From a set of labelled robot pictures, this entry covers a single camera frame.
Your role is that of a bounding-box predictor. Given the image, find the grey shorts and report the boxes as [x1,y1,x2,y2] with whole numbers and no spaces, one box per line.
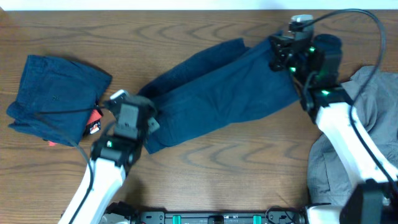
[307,71,397,206]

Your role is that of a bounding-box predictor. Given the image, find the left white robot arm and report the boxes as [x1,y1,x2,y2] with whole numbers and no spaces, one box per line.
[59,93,157,223]

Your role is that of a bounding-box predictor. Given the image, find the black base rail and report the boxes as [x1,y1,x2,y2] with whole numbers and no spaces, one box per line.
[99,202,306,224]

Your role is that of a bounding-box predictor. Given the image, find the navy blue shorts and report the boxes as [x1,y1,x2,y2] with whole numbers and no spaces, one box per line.
[139,39,299,154]
[6,55,112,146]

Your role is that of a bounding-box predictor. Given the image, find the red clothing tag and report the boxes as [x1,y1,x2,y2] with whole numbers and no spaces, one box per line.
[83,109,103,136]

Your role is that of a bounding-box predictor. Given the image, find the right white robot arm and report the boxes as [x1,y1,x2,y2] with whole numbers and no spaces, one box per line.
[269,34,397,223]

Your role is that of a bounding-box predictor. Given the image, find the folded navy blue shorts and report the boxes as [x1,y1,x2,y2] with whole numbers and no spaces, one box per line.
[6,55,112,146]

